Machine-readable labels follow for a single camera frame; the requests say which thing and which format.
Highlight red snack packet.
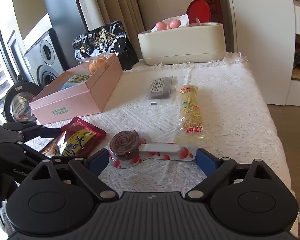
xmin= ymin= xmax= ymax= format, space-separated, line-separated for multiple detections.
xmin=40 ymin=116 xmax=106 ymax=158

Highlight orange round pastry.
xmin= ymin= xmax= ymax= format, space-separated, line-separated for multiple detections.
xmin=88 ymin=57 xmax=107 ymax=74

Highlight pink cardboard box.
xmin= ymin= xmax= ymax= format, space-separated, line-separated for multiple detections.
xmin=30 ymin=54 xmax=123 ymax=124

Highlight black plum snack bag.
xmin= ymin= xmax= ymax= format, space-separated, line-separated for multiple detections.
xmin=72 ymin=21 xmax=138 ymax=70

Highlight cream tissue box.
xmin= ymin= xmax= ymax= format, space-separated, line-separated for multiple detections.
xmin=138 ymin=22 xmax=226 ymax=65

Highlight red round chair back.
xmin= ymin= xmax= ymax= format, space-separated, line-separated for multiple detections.
xmin=186 ymin=0 xmax=211 ymax=24

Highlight grey washing machine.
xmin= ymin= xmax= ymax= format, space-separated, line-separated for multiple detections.
xmin=25 ymin=28 xmax=69 ymax=88

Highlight white woven tablecloth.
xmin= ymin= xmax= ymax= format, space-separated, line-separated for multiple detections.
xmin=25 ymin=52 xmax=294 ymax=235

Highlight grey dark snack bar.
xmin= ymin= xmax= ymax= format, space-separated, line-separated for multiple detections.
xmin=147 ymin=76 xmax=173 ymax=100

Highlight pink bow clip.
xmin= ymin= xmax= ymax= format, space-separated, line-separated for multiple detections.
xmin=155 ymin=20 xmax=181 ymax=31

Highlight yellow noodle snack packet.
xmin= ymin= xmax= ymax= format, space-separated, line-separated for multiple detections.
xmin=174 ymin=85 xmax=210 ymax=144

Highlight brown spiral lollipop packet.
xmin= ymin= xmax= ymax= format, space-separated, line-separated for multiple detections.
xmin=109 ymin=130 xmax=196 ymax=168

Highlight blue snack packet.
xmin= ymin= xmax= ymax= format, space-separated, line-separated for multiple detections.
xmin=60 ymin=74 xmax=91 ymax=90

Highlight toy truck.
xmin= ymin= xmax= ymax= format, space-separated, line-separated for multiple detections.
xmin=293 ymin=42 xmax=300 ymax=70

